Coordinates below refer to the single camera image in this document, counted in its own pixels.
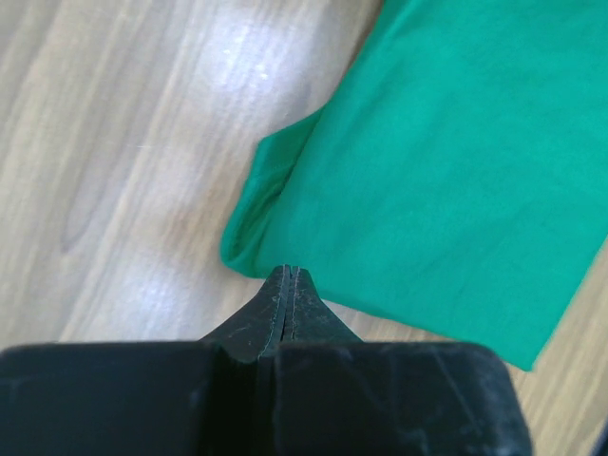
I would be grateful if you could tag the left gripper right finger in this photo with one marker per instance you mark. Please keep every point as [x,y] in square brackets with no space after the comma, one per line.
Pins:
[307,320]

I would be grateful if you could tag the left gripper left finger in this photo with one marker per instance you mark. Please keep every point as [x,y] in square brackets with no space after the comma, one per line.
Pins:
[257,327]

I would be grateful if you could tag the green t shirt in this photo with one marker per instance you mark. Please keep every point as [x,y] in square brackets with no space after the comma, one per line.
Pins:
[455,182]

